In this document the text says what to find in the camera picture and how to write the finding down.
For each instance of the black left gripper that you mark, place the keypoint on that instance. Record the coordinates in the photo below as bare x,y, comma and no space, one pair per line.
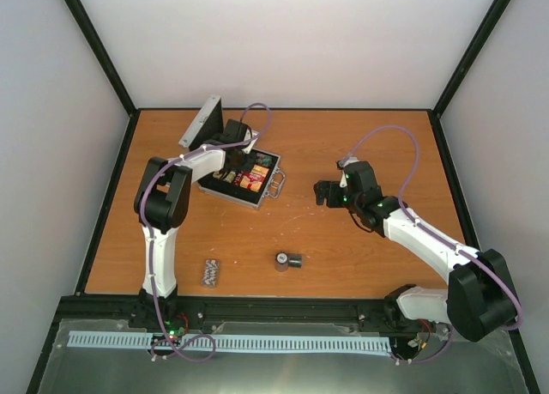
248,166

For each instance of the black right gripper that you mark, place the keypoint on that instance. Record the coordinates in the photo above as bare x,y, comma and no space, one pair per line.
332,201

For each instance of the grey chip stack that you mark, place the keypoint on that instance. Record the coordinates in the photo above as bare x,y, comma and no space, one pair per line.
281,261

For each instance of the blue white chip stack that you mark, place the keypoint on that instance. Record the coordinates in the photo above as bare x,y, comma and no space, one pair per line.
210,273

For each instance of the blue Texas Hold'em card deck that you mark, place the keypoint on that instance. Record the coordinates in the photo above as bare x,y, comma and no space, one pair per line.
225,176

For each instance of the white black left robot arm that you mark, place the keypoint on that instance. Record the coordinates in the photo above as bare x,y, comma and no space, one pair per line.
162,201

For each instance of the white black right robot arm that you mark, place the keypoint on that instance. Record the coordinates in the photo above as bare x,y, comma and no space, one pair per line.
479,296

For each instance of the red card deck box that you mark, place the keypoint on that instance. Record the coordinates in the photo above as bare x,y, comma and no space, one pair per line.
254,179

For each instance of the aluminium poker case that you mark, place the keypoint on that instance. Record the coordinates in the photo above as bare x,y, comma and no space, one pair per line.
205,154

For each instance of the black chip stack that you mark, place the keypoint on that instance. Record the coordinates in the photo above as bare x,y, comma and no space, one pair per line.
295,260

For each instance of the light blue cable duct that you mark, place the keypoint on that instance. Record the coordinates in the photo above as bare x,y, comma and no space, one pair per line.
241,344

